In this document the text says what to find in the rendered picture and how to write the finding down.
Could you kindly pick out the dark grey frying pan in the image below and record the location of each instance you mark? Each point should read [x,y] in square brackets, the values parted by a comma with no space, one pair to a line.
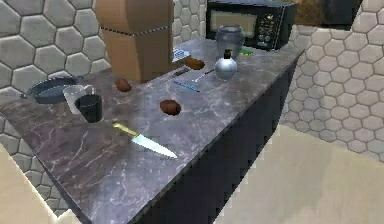
[50,90]

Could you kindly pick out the black microwave oven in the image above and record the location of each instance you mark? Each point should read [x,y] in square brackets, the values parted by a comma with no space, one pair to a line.
[253,20]

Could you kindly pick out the round silver soap bottle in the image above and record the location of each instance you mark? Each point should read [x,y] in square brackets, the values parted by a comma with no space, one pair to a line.
[226,67]

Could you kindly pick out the blue pencil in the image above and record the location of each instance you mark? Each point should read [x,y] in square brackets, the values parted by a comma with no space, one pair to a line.
[186,86]

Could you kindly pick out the brown potato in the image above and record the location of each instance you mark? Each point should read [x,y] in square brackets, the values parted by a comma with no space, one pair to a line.
[170,107]
[123,85]
[195,63]

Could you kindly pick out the clear glass cup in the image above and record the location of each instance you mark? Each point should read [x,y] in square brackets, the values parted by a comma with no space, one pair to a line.
[71,96]

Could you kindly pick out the silver spoon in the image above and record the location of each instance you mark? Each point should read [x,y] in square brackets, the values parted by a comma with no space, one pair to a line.
[201,76]

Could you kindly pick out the white blue dish sponge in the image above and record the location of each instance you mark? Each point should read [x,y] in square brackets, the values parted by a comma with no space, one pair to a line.
[180,54]

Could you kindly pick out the green item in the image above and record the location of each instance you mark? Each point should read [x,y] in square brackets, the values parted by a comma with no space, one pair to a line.
[247,52]

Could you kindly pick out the dark butter knife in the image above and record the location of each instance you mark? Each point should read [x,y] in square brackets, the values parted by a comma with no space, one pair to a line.
[180,71]

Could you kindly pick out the black mug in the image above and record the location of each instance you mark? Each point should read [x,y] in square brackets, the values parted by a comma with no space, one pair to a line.
[90,108]

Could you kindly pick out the dark marble kitchen counter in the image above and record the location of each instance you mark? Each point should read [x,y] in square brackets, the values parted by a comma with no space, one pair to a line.
[140,166]

